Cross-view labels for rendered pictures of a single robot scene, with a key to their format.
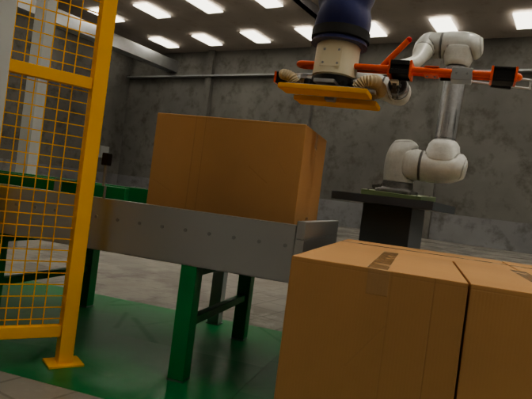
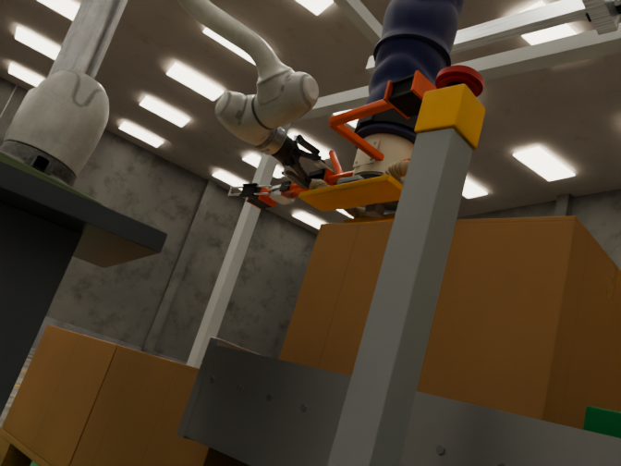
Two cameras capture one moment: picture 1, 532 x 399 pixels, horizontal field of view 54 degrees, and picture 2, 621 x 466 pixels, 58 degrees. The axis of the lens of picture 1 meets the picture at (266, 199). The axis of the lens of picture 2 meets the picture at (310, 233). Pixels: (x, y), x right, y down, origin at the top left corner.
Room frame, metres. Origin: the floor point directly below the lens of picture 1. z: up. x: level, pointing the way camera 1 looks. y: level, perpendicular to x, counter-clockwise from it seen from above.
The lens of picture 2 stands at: (3.35, 0.43, 0.52)
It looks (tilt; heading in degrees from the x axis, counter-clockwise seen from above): 17 degrees up; 211
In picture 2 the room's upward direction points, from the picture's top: 18 degrees clockwise
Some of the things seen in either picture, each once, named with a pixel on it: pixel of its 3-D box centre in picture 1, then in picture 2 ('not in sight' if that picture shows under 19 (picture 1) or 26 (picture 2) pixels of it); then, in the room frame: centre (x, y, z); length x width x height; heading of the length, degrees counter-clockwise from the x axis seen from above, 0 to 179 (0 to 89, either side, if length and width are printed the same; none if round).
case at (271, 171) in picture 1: (240, 175); (452, 342); (2.13, 0.12, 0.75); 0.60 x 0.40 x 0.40; 73
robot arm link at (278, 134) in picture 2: (397, 87); (269, 138); (2.20, -0.49, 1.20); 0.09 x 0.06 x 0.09; 74
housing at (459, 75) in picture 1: (461, 75); (283, 194); (1.85, -0.64, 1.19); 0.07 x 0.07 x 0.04; 68
